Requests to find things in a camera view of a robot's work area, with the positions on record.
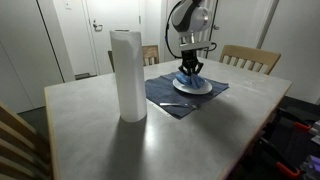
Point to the wooden chair foreground left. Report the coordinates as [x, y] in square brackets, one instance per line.
[24, 153]

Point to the white light switch plate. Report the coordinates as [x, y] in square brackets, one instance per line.
[67, 4]

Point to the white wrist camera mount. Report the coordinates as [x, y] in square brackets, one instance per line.
[195, 46]

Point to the blue cloth rag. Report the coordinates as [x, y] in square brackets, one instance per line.
[192, 81]

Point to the white paper towel roll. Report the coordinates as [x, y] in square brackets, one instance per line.
[129, 71]

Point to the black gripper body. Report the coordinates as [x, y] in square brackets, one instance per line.
[189, 58]

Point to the wooden chair near roll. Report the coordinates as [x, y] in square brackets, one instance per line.
[253, 59]

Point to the dark blue placemat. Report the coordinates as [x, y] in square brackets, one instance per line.
[161, 90]

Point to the orange black clamp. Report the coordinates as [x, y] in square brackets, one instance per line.
[281, 164]

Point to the silver fork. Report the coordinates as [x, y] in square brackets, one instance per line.
[179, 105]

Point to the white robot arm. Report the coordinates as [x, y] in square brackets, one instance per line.
[188, 17]

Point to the silver door handle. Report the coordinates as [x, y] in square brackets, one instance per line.
[97, 27]

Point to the wooden chair by door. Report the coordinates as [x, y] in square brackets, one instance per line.
[150, 55]

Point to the red black clamp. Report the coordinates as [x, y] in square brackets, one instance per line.
[299, 123]

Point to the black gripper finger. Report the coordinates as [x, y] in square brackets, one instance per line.
[184, 70]
[197, 69]

